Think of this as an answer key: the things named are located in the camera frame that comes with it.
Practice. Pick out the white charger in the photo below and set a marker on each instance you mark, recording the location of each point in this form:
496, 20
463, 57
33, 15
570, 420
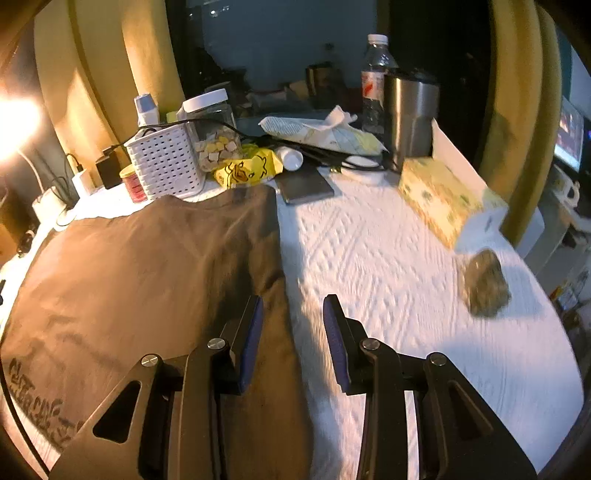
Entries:
83, 184

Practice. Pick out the yellow snack bag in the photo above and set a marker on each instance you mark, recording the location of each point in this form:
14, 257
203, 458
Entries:
244, 168

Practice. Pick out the small white bottle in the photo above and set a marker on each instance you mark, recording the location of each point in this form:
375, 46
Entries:
291, 158

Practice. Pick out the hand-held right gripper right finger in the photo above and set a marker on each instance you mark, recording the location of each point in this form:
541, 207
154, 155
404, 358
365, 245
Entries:
333, 341

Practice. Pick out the yellow curtain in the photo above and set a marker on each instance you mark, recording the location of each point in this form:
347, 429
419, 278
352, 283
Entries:
101, 69
517, 115

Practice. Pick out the white textured bed sheet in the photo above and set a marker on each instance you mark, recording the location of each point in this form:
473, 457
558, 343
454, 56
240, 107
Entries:
392, 277

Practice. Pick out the pale spray bottle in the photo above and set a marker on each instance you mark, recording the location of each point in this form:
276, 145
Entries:
147, 110

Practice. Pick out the black charger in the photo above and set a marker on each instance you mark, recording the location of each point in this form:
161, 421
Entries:
109, 173

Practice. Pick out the white desk lamp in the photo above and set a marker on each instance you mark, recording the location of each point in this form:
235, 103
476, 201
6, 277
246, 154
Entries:
46, 205

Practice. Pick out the red candle jar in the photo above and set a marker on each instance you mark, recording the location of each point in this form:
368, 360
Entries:
134, 184

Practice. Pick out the soft tissue pack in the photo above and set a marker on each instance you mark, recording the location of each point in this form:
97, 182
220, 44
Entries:
323, 131

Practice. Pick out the yellow tissue box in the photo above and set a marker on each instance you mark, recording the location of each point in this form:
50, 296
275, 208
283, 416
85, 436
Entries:
443, 198

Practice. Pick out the clear water bottle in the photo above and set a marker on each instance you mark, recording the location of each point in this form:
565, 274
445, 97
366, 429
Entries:
376, 78

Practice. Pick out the lit computer monitor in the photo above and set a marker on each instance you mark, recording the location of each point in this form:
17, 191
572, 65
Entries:
570, 138

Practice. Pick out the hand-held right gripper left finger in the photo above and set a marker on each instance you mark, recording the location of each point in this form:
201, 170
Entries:
253, 337

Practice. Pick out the olive crumpled bundle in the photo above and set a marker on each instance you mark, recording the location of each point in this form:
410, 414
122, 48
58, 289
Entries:
487, 284

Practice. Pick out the dark phone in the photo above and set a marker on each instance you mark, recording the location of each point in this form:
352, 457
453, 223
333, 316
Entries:
304, 187

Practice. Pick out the clear jar with white lid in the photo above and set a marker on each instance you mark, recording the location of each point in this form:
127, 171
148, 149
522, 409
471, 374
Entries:
214, 138

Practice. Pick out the dark olive t-shirt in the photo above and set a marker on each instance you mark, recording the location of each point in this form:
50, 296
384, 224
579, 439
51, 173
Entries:
138, 277

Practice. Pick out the steel tumbler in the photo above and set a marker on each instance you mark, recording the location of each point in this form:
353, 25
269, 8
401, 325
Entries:
411, 120

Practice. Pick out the white perforated basket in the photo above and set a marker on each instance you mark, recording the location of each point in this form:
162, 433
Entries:
161, 161

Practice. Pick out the white mug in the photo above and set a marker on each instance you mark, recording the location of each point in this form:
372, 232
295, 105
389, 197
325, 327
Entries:
565, 190

